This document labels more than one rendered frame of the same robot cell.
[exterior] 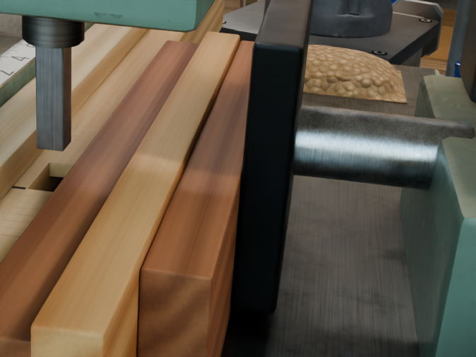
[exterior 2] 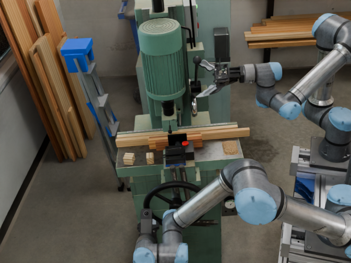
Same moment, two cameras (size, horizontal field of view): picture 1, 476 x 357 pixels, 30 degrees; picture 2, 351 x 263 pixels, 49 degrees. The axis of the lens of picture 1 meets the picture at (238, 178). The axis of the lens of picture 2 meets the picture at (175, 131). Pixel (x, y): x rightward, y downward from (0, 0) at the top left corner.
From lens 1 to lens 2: 1.80 m
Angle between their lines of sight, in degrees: 74
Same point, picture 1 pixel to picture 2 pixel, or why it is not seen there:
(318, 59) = (226, 145)
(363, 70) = (226, 149)
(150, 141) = not seen: hidden behind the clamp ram
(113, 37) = (198, 129)
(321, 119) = (176, 142)
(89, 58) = (191, 130)
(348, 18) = (322, 153)
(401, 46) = (323, 165)
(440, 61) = not seen: outside the picture
